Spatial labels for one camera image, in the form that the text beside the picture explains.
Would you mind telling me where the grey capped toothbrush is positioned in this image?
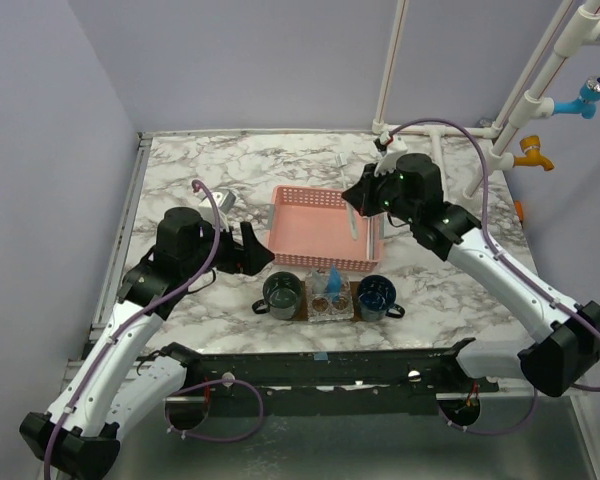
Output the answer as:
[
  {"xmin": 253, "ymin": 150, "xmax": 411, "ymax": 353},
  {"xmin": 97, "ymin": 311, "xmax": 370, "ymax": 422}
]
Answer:
[{"xmin": 366, "ymin": 217, "xmax": 379, "ymax": 260}]

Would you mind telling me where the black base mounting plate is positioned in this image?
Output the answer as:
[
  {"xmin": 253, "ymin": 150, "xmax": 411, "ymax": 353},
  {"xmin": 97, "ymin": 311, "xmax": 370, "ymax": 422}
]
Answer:
[{"xmin": 158, "ymin": 343, "xmax": 498, "ymax": 420}]

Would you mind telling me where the dark blue mug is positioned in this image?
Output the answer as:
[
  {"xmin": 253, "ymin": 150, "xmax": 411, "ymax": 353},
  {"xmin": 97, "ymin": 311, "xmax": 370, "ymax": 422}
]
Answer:
[{"xmin": 355, "ymin": 275, "xmax": 405, "ymax": 322}]

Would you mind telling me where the brown wooden oval tray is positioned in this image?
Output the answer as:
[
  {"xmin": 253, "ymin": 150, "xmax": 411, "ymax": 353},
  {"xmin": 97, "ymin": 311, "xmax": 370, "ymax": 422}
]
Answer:
[{"xmin": 293, "ymin": 279, "xmax": 361, "ymax": 323}]

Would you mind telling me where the white capped toothbrush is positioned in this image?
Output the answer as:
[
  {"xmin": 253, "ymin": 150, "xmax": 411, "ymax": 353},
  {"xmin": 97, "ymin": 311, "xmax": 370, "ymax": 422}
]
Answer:
[{"xmin": 334, "ymin": 154, "xmax": 359, "ymax": 241}]

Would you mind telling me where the blue toothpaste tube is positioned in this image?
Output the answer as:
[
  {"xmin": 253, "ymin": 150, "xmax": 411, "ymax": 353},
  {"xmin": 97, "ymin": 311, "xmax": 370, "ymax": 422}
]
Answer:
[{"xmin": 325, "ymin": 265, "xmax": 342, "ymax": 300}]

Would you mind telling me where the pink plastic basket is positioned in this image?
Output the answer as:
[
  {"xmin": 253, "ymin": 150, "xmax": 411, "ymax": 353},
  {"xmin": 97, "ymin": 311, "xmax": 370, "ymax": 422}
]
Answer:
[{"xmin": 266, "ymin": 185, "xmax": 384, "ymax": 273}]

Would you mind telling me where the aluminium rail frame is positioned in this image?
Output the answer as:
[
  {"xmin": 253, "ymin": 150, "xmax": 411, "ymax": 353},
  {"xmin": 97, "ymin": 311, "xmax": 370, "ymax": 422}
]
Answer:
[{"xmin": 60, "ymin": 133, "xmax": 152, "ymax": 393}]

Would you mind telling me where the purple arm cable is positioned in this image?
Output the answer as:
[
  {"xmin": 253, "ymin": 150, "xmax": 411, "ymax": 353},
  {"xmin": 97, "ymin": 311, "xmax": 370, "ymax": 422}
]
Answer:
[
  {"xmin": 377, "ymin": 118, "xmax": 600, "ymax": 435},
  {"xmin": 42, "ymin": 179, "xmax": 266, "ymax": 480}
]

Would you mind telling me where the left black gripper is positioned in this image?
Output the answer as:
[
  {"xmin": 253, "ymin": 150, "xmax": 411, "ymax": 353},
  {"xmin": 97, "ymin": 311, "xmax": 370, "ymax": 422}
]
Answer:
[{"xmin": 184, "ymin": 216, "xmax": 275, "ymax": 278}]

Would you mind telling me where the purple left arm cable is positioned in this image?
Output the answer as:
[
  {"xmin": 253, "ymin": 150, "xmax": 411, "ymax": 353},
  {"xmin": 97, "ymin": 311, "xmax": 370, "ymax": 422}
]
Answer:
[{"xmin": 42, "ymin": 179, "xmax": 266, "ymax": 480}]

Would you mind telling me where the orange object at edge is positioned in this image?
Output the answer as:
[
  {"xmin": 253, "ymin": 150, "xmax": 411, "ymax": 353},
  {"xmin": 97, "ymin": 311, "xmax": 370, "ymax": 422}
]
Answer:
[{"xmin": 514, "ymin": 201, "xmax": 524, "ymax": 223}]

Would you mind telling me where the dark green mug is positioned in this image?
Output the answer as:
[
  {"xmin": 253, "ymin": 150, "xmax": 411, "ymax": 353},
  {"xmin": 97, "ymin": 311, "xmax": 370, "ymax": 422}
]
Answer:
[{"xmin": 252, "ymin": 271, "xmax": 304, "ymax": 321}]

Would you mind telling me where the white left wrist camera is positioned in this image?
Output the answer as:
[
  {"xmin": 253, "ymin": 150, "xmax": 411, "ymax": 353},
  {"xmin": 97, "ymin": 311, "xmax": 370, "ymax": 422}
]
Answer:
[{"xmin": 194, "ymin": 189, "xmax": 237, "ymax": 231}]

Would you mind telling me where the blue tap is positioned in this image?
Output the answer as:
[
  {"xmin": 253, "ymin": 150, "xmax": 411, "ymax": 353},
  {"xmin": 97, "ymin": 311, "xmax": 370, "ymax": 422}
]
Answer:
[{"xmin": 552, "ymin": 75, "xmax": 600, "ymax": 120}]

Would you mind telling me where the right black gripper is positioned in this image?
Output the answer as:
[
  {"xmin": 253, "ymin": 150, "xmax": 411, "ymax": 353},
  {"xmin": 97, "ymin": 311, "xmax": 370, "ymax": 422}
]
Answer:
[{"xmin": 344, "ymin": 161, "xmax": 419, "ymax": 224}]

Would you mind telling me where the clear textured acrylic holder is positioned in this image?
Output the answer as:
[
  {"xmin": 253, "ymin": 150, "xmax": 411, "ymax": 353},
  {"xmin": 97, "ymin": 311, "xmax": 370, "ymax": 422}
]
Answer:
[{"xmin": 304, "ymin": 273, "xmax": 354, "ymax": 323}]

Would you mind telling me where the white pvc pipe frame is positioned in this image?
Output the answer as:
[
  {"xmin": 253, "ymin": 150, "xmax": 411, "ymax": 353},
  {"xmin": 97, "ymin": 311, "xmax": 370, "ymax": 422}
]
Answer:
[{"xmin": 371, "ymin": 1, "xmax": 600, "ymax": 207}]

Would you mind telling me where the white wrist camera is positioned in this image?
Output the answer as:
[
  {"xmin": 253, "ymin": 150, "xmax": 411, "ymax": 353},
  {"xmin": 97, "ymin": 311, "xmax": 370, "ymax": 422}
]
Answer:
[
  {"xmin": 374, "ymin": 131, "xmax": 408, "ymax": 177},
  {"xmin": 194, "ymin": 189, "xmax": 237, "ymax": 231}
]

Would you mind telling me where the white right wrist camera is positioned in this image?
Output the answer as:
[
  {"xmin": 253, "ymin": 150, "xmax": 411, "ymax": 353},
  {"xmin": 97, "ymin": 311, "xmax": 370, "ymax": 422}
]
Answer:
[{"xmin": 374, "ymin": 131, "xmax": 408, "ymax": 177}]

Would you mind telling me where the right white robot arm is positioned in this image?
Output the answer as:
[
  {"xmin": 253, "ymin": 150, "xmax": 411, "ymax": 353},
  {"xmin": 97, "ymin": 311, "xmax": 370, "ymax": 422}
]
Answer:
[{"xmin": 341, "ymin": 154, "xmax": 600, "ymax": 397}]

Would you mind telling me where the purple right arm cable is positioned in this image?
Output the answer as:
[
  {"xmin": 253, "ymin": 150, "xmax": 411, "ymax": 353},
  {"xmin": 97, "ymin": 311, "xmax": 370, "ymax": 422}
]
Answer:
[{"xmin": 377, "ymin": 118, "xmax": 600, "ymax": 435}]

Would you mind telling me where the yellow tap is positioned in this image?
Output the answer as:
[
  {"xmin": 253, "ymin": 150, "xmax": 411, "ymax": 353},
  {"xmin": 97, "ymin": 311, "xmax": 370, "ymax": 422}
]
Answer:
[{"xmin": 514, "ymin": 135, "xmax": 555, "ymax": 171}]

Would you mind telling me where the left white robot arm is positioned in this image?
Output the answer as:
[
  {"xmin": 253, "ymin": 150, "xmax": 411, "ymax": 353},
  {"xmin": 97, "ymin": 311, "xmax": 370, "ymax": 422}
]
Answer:
[{"xmin": 19, "ymin": 207, "xmax": 275, "ymax": 479}]

